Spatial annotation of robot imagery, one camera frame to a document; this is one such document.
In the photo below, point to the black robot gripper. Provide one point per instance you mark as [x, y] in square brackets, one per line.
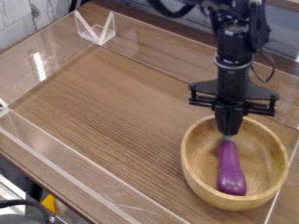
[232, 96]

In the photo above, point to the brown wooden bowl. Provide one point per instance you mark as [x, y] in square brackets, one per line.
[263, 161]

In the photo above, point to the purple toy eggplant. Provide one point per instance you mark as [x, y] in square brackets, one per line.
[231, 179]

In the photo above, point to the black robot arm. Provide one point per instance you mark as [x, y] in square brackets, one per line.
[242, 32]

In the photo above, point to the black device with yellow part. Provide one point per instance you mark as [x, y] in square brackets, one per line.
[17, 178]

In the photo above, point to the clear acrylic tray enclosure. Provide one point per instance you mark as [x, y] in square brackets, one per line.
[93, 116]

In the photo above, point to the clear acrylic corner bracket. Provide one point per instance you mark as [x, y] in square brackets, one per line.
[97, 34]

